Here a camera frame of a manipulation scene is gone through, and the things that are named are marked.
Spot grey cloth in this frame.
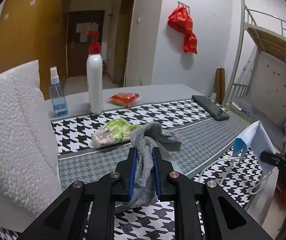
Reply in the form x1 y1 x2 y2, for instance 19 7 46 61
128 121 182 208

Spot green tissue packet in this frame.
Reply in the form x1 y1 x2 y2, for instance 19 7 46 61
91 118 140 148

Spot houndstooth table cloth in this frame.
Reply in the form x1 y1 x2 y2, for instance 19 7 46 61
0 99 263 240

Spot red snack packet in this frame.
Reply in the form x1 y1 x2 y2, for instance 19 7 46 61
108 93 140 108

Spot black smartphone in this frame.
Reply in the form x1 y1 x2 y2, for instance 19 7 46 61
192 95 230 121

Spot blue spray bottle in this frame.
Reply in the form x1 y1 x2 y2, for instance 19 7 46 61
49 66 68 118

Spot red fire extinguisher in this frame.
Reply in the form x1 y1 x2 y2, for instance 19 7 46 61
102 60 107 76

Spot white styrofoam box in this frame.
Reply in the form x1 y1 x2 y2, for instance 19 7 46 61
0 61 62 232

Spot white pump bottle red cap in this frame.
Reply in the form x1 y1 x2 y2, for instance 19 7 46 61
86 32 103 115

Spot metal bunk bed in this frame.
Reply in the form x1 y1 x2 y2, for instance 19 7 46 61
221 0 286 140

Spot red hanging bag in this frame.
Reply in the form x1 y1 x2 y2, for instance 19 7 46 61
167 5 197 54

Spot dark brown door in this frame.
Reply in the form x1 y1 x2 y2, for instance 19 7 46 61
67 10 105 77

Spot wooden wardrobe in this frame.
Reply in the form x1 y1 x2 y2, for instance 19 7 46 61
0 0 67 99

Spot wooden sticks by wall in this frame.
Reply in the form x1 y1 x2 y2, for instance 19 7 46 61
215 68 225 104

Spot wall hook rack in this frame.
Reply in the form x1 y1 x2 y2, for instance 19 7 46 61
177 1 190 12

